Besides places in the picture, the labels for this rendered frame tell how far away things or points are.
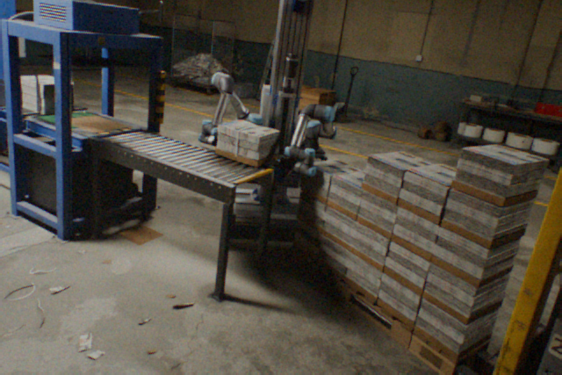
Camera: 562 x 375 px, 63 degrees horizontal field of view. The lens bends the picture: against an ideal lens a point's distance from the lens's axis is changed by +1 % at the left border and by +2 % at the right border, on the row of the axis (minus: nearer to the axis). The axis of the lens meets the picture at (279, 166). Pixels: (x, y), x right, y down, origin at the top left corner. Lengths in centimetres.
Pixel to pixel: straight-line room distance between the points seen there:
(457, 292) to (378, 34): 784
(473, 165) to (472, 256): 48
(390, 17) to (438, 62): 137
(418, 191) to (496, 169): 48
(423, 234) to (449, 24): 727
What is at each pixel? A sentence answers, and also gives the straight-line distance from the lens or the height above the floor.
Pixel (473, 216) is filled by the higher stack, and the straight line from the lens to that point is 257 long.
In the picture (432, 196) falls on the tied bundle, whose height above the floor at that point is 98.
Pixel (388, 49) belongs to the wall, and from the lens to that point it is 995.
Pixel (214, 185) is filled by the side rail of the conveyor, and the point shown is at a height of 77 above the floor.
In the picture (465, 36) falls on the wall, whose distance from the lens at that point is 962.
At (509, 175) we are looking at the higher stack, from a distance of 246.
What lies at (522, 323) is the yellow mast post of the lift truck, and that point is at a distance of 239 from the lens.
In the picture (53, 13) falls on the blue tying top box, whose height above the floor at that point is 164.
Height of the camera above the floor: 178
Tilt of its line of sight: 17 degrees down
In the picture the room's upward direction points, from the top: 8 degrees clockwise
